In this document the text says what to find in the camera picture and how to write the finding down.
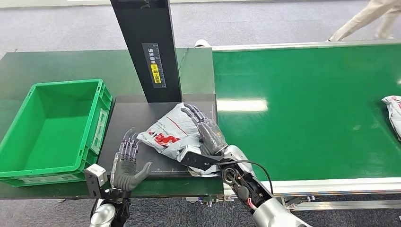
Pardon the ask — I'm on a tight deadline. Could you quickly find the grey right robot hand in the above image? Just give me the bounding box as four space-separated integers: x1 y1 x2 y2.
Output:
181 103 228 157

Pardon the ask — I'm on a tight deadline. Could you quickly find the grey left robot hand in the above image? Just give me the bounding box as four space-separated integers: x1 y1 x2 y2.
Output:
110 127 153 192

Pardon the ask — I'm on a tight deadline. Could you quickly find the grey courier bag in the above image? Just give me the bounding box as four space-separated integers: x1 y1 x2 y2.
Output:
381 95 401 141
137 102 220 178

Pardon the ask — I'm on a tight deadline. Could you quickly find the green conveyor belt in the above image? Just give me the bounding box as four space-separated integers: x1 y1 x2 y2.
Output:
212 44 401 182

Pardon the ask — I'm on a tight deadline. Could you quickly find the black inbound scanner machine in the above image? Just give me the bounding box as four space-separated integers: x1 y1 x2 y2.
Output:
97 0 218 179

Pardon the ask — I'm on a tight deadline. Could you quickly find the green plastic crate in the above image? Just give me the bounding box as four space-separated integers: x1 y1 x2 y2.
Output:
0 79 113 188

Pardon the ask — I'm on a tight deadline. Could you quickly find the black and yellow instruction label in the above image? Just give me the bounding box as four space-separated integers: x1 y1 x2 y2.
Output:
141 43 167 89

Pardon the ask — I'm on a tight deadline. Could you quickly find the dark green table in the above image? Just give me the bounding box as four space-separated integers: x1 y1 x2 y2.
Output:
0 47 224 200

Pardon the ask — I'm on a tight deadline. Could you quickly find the person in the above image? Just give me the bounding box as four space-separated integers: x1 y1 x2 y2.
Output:
325 0 401 42

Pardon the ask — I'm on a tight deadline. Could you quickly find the grey courier bag, large red print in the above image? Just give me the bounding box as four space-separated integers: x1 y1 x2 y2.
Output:
381 95 401 141

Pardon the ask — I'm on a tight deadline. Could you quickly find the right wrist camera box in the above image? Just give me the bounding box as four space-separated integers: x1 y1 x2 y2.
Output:
180 144 225 172

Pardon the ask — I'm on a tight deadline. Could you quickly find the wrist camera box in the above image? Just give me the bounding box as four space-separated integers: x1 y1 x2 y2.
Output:
180 144 225 172
84 163 109 199

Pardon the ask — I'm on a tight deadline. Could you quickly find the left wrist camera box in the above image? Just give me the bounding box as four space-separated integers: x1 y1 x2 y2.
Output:
84 163 109 199

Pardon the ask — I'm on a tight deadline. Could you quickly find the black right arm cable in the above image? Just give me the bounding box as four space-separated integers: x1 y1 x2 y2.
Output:
216 160 274 195

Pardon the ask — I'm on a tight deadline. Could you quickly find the silver conveyor frame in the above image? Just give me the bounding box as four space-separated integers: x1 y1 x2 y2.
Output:
211 39 401 211

